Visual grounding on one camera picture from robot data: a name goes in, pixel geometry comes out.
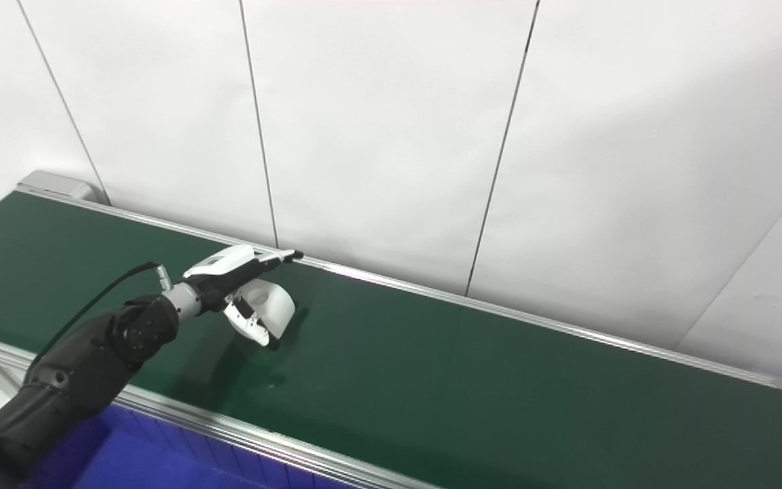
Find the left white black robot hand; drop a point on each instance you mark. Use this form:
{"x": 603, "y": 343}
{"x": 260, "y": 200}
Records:
{"x": 225, "y": 272}

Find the green conveyor belt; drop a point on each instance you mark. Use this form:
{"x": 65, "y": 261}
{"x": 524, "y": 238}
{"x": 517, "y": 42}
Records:
{"x": 499, "y": 313}
{"x": 472, "y": 394}

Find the grey conveyor end housing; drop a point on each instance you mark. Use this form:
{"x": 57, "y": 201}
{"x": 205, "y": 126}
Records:
{"x": 58, "y": 185}

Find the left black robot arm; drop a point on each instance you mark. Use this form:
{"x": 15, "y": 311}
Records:
{"x": 92, "y": 356}

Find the blue plastic bin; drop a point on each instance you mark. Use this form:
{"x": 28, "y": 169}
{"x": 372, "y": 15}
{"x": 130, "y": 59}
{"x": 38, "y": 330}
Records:
{"x": 140, "y": 462}

